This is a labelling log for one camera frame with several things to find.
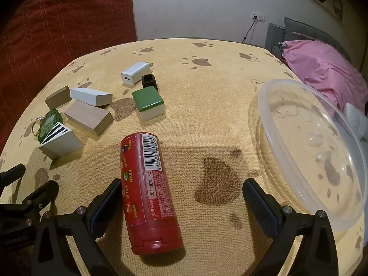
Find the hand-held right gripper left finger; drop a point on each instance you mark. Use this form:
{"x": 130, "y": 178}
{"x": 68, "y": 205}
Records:
{"x": 100, "y": 208}

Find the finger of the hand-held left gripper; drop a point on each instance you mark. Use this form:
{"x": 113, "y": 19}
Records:
{"x": 11, "y": 173}
{"x": 40, "y": 194}

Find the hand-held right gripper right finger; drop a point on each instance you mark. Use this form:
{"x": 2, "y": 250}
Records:
{"x": 263, "y": 207}

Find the red candy tube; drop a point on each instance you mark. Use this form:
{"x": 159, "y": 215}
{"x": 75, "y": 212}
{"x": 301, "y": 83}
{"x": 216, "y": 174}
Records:
{"x": 149, "y": 192}

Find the zebra striped block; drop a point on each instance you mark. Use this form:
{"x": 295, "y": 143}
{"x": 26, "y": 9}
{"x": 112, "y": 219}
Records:
{"x": 61, "y": 143}

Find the green perfume bottle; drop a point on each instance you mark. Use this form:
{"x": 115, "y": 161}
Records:
{"x": 49, "y": 123}

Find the clear plastic bowl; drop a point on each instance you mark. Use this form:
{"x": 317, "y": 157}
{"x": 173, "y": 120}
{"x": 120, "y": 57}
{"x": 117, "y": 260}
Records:
{"x": 302, "y": 138}

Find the taupe wooden block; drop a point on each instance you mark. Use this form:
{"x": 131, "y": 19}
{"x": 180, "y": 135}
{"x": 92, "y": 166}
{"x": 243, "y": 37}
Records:
{"x": 89, "y": 118}
{"x": 59, "y": 97}

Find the white rectangular block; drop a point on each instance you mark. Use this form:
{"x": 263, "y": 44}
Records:
{"x": 90, "y": 96}

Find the green mahjong tile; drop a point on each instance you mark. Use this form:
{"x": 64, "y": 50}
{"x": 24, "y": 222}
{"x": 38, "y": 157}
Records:
{"x": 148, "y": 100}

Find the small black cube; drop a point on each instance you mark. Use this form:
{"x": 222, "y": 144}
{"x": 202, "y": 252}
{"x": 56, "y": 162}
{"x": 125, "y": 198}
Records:
{"x": 149, "y": 82}

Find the white usb charger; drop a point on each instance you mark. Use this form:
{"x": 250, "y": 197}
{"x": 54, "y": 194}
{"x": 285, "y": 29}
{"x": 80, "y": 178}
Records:
{"x": 135, "y": 73}

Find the white pillow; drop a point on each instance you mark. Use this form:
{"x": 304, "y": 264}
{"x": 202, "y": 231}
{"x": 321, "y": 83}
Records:
{"x": 355, "y": 118}

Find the red quilted curtain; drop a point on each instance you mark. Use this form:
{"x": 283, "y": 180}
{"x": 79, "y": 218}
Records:
{"x": 57, "y": 34}

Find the pink blanket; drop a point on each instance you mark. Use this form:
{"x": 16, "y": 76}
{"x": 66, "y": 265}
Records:
{"x": 322, "y": 66}

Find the white wall socket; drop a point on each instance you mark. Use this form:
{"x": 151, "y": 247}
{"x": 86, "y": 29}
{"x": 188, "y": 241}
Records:
{"x": 257, "y": 15}

